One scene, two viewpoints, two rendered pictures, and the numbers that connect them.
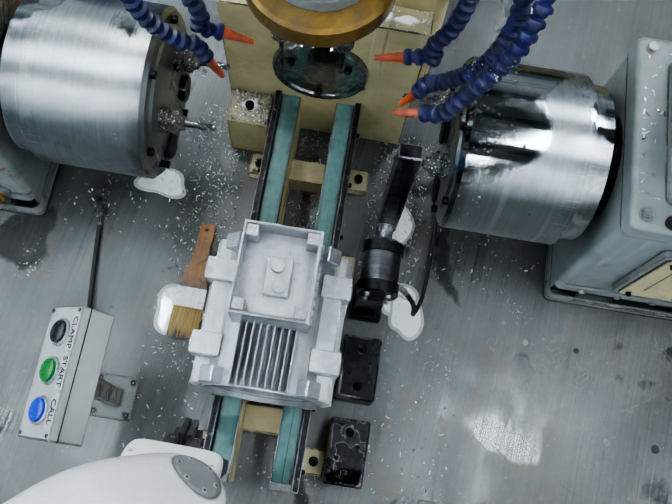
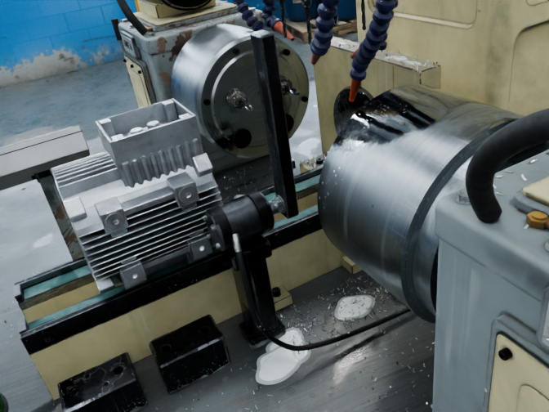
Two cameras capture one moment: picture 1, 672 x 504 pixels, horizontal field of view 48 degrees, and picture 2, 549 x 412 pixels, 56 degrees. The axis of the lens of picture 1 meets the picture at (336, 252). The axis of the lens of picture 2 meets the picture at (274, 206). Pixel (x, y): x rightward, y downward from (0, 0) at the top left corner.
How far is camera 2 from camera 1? 0.92 m
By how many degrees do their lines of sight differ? 54
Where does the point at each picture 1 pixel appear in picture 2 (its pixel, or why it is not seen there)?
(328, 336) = (136, 202)
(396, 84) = not seen: hidden behind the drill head
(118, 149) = (192, 90)
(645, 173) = (511, 172)
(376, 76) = not seen: hidden behind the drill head
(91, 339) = (61, 142)
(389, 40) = (395, 81)
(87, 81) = (206, 45)
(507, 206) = (357, 187)
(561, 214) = (400, 213)
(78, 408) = (11, 162)
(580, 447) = not seen: outside the picture
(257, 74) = (332, 135)
